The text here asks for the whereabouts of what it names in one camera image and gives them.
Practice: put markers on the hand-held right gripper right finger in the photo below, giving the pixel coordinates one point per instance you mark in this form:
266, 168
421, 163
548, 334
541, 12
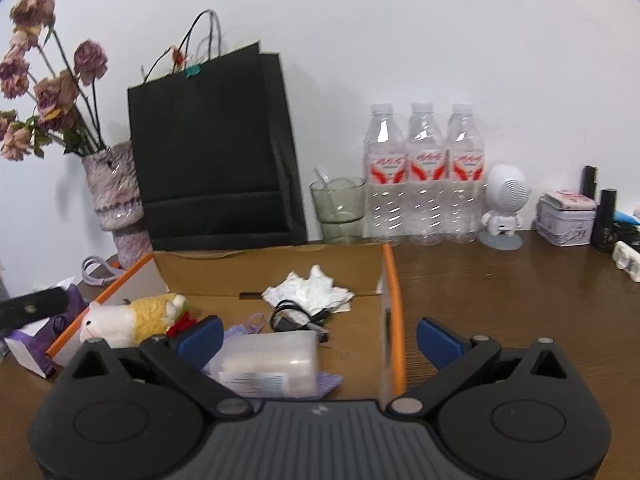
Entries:
437, 340

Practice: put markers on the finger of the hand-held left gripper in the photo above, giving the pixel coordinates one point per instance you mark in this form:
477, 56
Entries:
30, 310

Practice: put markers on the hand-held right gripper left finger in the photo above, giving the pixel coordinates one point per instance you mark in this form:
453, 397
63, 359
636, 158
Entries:
205, 335

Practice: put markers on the orange-rimmed cardboard box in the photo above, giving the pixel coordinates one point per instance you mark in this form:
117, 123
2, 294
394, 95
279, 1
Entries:
210, 275

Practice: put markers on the translucent plastic box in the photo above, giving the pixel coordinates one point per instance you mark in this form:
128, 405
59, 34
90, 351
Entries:
270, 355

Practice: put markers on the purple tissue pack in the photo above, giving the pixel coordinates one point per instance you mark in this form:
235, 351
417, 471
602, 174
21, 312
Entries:
30, 355

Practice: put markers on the white and yellow plush alpaca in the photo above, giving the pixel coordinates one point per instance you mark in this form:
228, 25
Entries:
125, 322

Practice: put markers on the crumpled white tissue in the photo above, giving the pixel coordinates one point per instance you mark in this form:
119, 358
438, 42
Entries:
310, 292

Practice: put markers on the purple knitted pouch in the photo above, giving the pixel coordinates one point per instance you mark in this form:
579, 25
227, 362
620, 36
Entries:
327, 384

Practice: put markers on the textured pink glass vase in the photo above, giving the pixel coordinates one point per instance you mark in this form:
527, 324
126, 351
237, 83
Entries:
112, 185

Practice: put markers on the tinted glass cup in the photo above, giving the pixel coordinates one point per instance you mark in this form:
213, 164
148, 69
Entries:
340, 210

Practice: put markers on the white astronaut speaker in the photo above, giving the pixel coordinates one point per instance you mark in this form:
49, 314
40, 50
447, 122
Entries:
507, 187

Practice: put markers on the clear water bottle red label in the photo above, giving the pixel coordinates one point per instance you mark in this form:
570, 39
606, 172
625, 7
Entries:
425, 167
385, 170
467, 167

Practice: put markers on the black paper bag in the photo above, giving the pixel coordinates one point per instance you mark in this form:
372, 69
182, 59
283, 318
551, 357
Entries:
210, 160

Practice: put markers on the floral tin box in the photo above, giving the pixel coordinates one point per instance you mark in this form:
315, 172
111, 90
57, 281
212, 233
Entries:
567, 220

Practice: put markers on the clear plastic spoon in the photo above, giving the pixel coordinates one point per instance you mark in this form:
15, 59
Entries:
320, 176

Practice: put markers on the white plastic object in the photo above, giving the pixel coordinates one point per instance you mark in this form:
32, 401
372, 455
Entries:
627, 260

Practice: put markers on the small black object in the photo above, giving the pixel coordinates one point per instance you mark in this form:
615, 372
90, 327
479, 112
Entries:
629, 234

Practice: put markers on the blue tube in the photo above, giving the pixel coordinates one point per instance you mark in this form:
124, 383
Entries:
627, 217

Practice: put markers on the dried pink flower bouquet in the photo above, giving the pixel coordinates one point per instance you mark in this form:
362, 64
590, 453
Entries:
90, 60

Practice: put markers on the teal binder clip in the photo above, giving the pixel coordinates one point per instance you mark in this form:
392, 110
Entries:
193, 71

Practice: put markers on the small red tag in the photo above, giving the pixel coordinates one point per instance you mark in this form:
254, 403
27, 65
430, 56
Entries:
178, 56

